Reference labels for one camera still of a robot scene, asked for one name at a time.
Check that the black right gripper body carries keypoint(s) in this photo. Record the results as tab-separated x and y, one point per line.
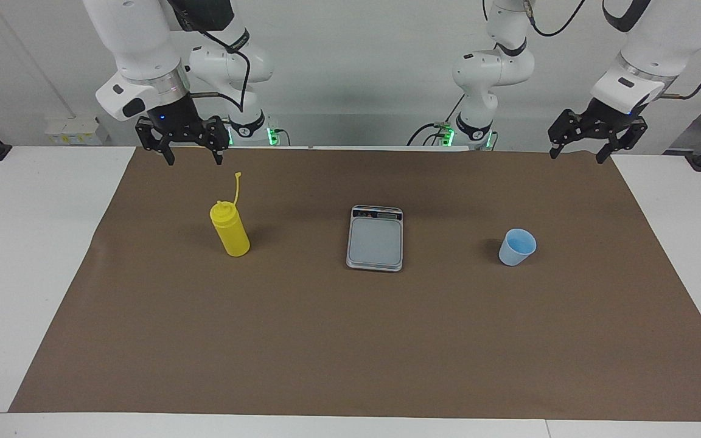
177	115

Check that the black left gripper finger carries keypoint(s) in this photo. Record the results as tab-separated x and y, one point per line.
627	134
566	128

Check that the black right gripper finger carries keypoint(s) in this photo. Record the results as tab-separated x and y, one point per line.
218	134
156	137

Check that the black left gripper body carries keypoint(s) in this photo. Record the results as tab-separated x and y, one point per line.
603	115

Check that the yellow squeeze bottle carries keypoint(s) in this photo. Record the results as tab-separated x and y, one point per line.
232	234

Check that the light blue plastic cup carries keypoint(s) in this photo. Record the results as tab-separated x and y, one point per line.
515	252

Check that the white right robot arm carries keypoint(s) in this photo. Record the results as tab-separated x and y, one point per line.
137	36

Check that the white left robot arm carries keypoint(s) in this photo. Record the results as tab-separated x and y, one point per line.
661	36

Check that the silver digital kitchen scale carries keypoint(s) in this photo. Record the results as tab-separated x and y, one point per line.
375	240

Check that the brown paper table mat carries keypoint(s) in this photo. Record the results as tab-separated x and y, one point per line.
350	340

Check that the white wall socket box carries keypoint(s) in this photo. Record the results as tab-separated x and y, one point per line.
73	129

